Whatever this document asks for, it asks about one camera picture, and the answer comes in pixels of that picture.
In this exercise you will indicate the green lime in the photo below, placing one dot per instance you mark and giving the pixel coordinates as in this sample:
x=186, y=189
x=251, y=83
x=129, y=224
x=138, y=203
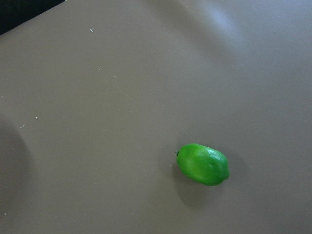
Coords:
x=202, y=164

